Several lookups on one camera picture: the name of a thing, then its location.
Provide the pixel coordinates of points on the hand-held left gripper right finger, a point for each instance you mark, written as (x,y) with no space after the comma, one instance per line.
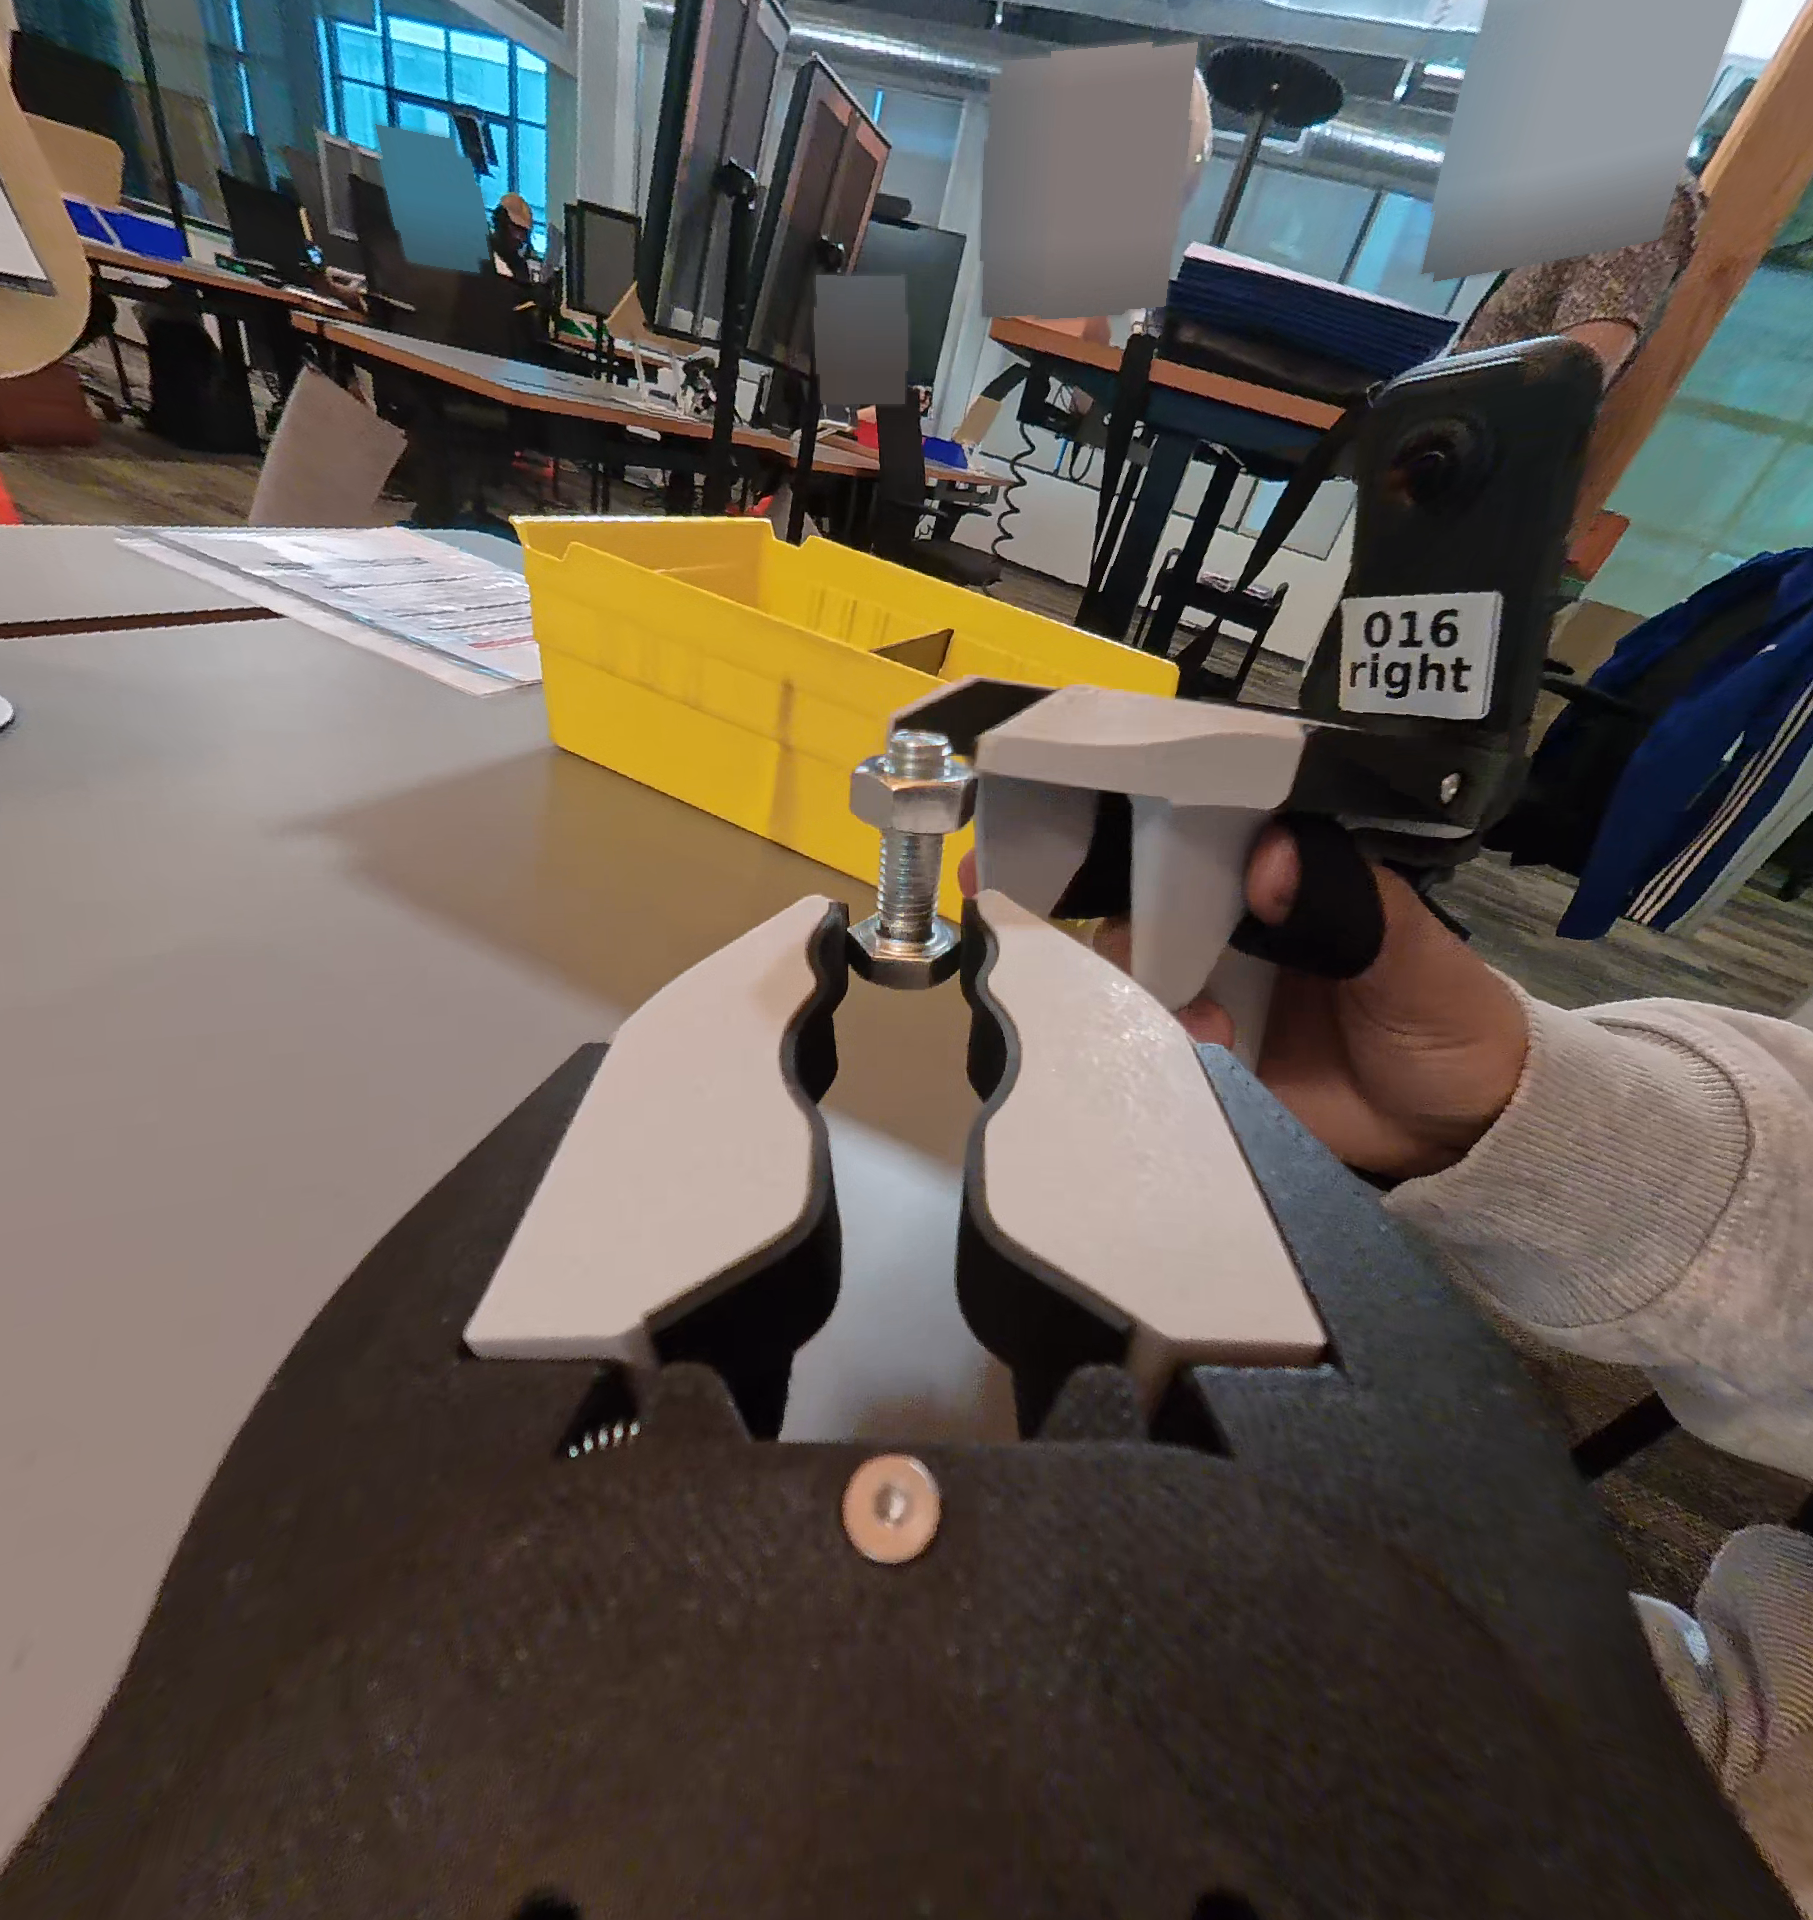
(1131,1183)

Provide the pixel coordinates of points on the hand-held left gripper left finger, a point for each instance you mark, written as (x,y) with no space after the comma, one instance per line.
(665,1169)

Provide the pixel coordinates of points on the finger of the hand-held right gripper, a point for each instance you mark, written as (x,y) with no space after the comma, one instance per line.
(1145,733)
(981,701)

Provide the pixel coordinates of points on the silver bolt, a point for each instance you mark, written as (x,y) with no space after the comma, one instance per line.
(912,792)

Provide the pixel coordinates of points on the steel hex bolt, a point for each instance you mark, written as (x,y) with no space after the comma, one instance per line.
(907,870)

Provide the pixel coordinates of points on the yellow plastic bin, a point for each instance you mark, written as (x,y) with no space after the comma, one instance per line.
(665,706)

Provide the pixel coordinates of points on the person's right forearm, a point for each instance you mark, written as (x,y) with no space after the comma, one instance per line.
(1671,1200)

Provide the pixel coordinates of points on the wooden top standing desk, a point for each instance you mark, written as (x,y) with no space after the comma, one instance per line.
(1122,478)

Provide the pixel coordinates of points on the grey desk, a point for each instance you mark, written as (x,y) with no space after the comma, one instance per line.
(246,974)

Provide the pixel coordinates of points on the person's right hand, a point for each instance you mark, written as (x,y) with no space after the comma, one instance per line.
(1386,1050)

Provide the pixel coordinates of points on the black rolling cart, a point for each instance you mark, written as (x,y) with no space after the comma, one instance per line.
(1219,615)

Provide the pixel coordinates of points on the black office chair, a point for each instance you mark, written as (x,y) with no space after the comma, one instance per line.
(906,478)

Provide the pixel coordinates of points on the small blue bin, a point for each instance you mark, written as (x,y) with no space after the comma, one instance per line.
(951,455)

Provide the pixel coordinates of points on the stack of blue sheets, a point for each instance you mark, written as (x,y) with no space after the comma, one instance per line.
(1296,301)

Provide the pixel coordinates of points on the blue striped jacket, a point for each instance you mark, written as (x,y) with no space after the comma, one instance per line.
(1715,706)

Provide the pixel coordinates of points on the black computer monitor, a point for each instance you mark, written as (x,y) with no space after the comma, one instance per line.
(937,301)

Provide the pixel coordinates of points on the black round floor lamp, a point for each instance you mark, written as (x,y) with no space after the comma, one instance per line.
(1273,81)

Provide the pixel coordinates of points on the large dark display panel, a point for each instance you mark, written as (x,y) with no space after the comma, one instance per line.
(821,209)
(695,119)

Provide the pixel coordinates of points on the long wooden top table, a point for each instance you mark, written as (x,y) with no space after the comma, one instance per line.
(214,282)
(546,393)

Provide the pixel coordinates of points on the black metal leg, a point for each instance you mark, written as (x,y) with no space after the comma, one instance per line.
(1617,1432)

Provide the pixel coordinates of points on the laminated paper sheet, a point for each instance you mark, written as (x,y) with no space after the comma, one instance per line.
(364,583)

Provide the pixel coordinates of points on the person's grey sweatshirt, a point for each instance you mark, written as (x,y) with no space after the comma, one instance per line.
(1791,1680)

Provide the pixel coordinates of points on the wooden post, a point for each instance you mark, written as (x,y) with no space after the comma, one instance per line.
(1729,270)

